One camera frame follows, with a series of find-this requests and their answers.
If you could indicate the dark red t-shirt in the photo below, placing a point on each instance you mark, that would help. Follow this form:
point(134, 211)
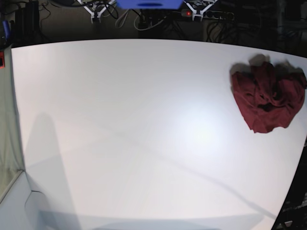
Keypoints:
point(268, 97)

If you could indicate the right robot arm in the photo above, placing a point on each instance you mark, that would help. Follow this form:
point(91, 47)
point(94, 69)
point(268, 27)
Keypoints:
point(99, 8)

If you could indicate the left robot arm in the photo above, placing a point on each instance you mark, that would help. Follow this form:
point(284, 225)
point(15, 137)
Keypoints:
point(199, 7)

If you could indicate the black power strip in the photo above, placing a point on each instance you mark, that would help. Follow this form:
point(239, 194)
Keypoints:
point(211, 15)

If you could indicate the blue box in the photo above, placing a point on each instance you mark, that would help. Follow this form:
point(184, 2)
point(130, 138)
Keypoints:
point(150, 4)

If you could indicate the grey fabric side panel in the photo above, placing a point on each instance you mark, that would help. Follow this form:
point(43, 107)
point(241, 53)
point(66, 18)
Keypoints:
point(11, 156)

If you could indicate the red and black device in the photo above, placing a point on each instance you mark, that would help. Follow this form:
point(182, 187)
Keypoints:
point(2, 60)

